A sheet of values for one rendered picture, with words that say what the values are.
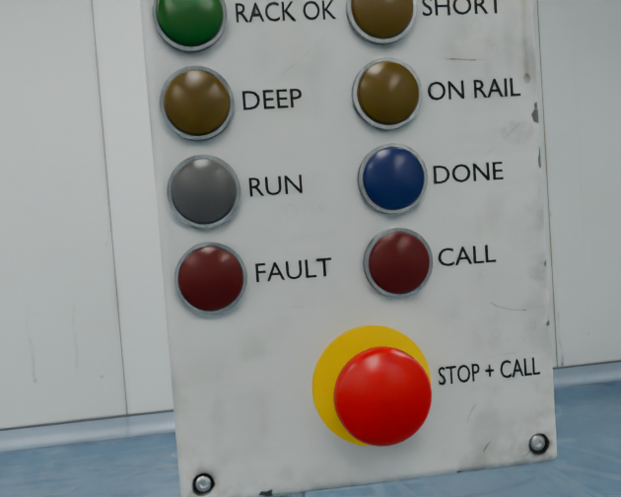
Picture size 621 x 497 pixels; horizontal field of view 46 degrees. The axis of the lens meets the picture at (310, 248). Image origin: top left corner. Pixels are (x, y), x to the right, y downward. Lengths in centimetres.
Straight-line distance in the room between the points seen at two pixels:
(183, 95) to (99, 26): 365
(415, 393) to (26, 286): 366
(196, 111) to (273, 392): 12
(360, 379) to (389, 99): 12
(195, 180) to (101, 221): 354
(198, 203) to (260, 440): 10
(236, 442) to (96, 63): 364
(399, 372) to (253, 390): 6
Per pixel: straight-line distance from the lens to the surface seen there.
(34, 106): 393
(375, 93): 31
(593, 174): 441
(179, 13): 31
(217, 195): 30
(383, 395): 29
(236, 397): 32
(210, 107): 30
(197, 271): 30
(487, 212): 33
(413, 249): 31
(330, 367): 32
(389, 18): 32
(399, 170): 31
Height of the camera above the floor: 108
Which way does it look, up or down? 3 degrees down
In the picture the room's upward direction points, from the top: 4 degrees counter-clockwise
